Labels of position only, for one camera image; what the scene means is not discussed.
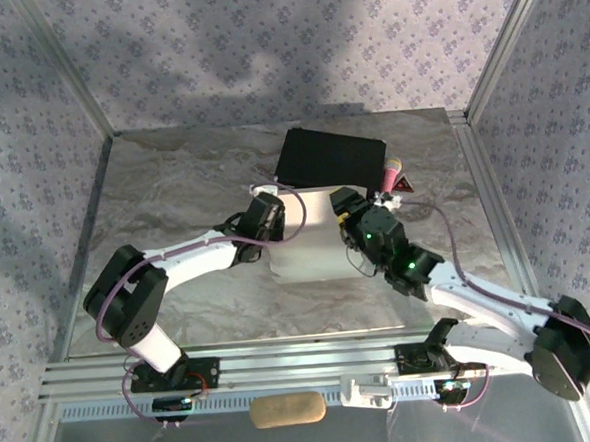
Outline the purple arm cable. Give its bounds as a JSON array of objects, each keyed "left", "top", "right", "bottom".
[
  {"left": 86, "top": 182, "right": 321, "bottom": 434},
  {"left": 401, "top": 188, "right": 590, "bottom": 415}
]

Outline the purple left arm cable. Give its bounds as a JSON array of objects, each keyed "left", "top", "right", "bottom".
[{"left": 86, "top": 182, "right": 321, "bottom": 434}]

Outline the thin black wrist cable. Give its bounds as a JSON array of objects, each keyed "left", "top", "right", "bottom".
[{"left": 345, "top": 243, "right": 381, "bottom": 280}]

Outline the aluminium right corner post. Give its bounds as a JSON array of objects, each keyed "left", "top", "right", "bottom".
[{"left": 459, "top": 0, "right": 563, "bottom": 126}]

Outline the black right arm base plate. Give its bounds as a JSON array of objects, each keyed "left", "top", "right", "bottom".
[{"left": 395, "top": 338, "right": 489, "bottom": 377}]

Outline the white plastic clamp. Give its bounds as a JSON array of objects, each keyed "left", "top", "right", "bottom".
[{"left": 337, "top": 370, "right": 396, "bottom": 413}]

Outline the white paper box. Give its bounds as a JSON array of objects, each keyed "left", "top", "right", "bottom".
[{"left": 264, "top": 182, "right": 361, "bottom": 287}]

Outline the pink toy microphone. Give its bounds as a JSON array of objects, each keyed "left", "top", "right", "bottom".
[{"left": 379, "top": 156, "right": 405, "bottom": 195}]

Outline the grey slotted cable duct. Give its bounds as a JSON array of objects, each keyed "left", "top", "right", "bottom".
[{"left": 58, "top": 378, "right": 440, "bottom": 423}]

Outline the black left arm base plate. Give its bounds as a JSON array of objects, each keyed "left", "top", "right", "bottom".
[{"left": 127, "top": 356, "right": 222, "bottom": 395}]

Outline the aluminium left side rail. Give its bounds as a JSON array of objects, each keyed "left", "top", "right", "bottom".
[{"left": 44, "top": 135, "right": 128, "bottom": 363}]

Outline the black carrying case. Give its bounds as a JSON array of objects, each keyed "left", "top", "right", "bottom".
[{"left": 270, "top": 122, "right": 391, "bottom": 197}]

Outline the small black circuit board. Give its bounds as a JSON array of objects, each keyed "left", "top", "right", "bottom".
[
  {"left": 433, "top": 377, "right": 473, "bottom": 407},
  {"left": 152, "top": 395, "right": 196, "bottom": 424}
]

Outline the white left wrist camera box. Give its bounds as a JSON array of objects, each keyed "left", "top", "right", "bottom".
[{"left": 246, "top": 180, "right": 281, "bottom": 196}]

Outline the aluminium left corner post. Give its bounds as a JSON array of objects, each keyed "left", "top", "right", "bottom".
[{"left": 13, "top": 0, "right": 117, "bottom": 145}]

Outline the aluminium corner post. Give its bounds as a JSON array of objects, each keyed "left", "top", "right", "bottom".
[
  {"left": 459, "top": 0, "right": 563, "bottom": 126},
  {"left": 13, "top": 0, "right": 117, "bottom": 145}
]

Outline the aluminium front frame rail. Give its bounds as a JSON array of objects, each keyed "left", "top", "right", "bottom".
[{"left": 35, "top": 326, "right": 585, "bottom": 404}]

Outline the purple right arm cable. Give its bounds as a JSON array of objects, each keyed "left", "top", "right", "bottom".
[{"left": 401, "top": 188, "right": 590, "bottom": 415}]

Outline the tan oblong sponge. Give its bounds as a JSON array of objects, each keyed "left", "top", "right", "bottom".
[{"left": 248, "top": 389, "right": 329, "bottom": 431}]

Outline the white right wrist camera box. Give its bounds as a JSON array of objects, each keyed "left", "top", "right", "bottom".
[{"left": 371, "top": 189, "right": 405, "bottom": 213}]

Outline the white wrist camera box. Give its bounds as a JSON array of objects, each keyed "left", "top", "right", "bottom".
[
  {"left": 246, "top": 180, "right": 281, "bottom": 196},
  {"left": 371, "top": 189, "right": 405, "bottom": 213}
]

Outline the aluminium right side rail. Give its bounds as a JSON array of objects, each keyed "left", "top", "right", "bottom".
[{"left": 446, "top": 105, "right": 553, "bottom": 333}]

